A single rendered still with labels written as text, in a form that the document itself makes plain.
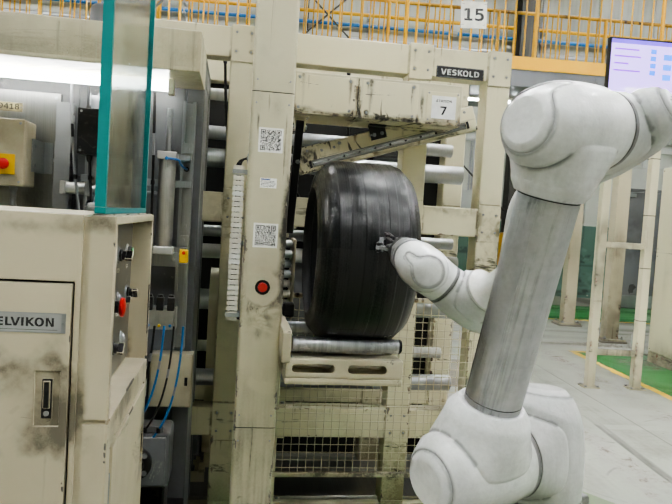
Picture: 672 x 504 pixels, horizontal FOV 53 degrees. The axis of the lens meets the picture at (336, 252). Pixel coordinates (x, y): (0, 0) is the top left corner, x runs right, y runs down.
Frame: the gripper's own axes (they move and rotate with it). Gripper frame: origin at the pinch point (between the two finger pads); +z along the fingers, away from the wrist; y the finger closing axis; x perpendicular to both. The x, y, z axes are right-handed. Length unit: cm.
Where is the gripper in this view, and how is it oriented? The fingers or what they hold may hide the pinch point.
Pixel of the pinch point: (389, 239)
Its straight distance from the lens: 187.2
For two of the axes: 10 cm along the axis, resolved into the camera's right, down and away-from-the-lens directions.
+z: -1.4, -2.0, 9.7
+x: -0.8, 9.8, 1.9
